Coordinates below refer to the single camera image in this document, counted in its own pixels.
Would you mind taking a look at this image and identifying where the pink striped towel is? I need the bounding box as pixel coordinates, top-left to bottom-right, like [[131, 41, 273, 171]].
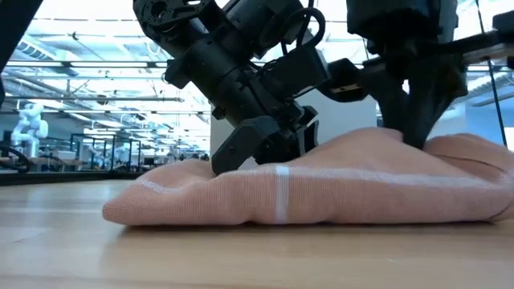
[[102, 127, 514, 226]]

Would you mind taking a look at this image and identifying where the thin black slanted cable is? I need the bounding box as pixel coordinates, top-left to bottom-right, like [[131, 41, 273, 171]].
[[487, 59, 508, 148]]

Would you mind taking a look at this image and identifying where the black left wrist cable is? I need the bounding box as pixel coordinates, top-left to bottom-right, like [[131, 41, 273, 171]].
[[256, 6, 327, 53]]

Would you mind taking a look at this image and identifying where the long thin black pole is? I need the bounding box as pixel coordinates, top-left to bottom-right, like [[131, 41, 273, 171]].
[[362, 35, 373, 63]]

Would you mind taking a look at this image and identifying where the black curved background hose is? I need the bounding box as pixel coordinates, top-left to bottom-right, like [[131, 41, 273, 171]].
[[0, 144, 34, 174]]

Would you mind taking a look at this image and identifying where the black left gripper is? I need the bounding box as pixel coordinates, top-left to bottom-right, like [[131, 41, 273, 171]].
[[210, 75, 321, 177]]

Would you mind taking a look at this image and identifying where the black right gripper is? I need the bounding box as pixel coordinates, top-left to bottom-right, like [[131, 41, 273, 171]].
[[328, 47, 469, 150]]

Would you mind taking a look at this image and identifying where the silver ventilation duct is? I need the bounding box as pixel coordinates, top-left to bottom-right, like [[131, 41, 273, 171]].
[[14, 38, 81, 77]]

